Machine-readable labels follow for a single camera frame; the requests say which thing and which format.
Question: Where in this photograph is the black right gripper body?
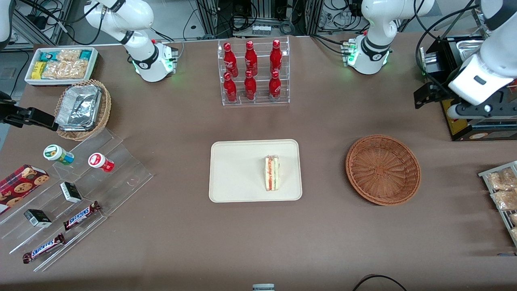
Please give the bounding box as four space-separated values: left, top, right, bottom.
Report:
0 91 26 124

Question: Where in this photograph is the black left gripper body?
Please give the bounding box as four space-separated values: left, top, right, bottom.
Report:
432 72 457 100

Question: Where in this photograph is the triangle sandwich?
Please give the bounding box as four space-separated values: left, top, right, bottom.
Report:
264 154 280 192

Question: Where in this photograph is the aluminium foil tray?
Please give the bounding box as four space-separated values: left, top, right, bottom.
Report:
55 84 102 131

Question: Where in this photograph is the light wicker basket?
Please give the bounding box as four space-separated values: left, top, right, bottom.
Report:
54 79 112 141

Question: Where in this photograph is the brown wicker basket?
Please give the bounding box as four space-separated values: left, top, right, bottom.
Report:
345 134 422 207

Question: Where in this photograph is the tray of packaged snacks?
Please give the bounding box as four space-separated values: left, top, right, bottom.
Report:
478 160 517 248

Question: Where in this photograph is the beige serving tray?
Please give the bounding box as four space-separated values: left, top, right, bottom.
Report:
208 139 303 203

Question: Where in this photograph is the green lid yogurt cup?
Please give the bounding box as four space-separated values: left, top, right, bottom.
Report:
43 144 75 166

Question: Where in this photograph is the white rectangular snack bin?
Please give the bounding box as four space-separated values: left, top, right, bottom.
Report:
24 47 99 86

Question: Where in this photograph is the clear bag of nuts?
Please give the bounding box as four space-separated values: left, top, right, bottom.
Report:
56 49 82 62
42 61 67 80
65 59 89 80

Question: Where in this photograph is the black countertop appliance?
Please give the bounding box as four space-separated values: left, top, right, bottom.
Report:
419 34 517 142

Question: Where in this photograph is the red tartan cookie box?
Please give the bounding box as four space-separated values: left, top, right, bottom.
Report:
0 164 50 215

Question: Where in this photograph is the red lid yogurt cup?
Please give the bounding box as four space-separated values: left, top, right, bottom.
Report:
88 152 115 173

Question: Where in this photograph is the small black carton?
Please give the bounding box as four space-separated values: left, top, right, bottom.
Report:
23 209 53 228
59 181 83 204

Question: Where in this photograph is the clear acrylic stepped stand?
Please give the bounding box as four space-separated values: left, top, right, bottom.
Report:
0 128 154 272

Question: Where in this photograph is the Snickers chocolate bar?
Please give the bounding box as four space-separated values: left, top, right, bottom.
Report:
63 200 102 231
22 233 66 264

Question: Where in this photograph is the clear bag of snacks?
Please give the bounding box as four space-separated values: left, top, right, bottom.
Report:
486 169 517 191
490 190 517 211

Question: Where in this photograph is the red soda bottle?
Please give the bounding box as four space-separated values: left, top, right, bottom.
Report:
244 70 258 101
223 42 239 78
244 40 259 77
268 70 282 102
269 39 283 76
223 72 238 103

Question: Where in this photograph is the clear acrylic bottle rack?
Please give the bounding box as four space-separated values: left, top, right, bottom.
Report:
217 36 291 107

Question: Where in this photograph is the black cable loop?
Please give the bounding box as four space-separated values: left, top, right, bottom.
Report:
351 274 408 291

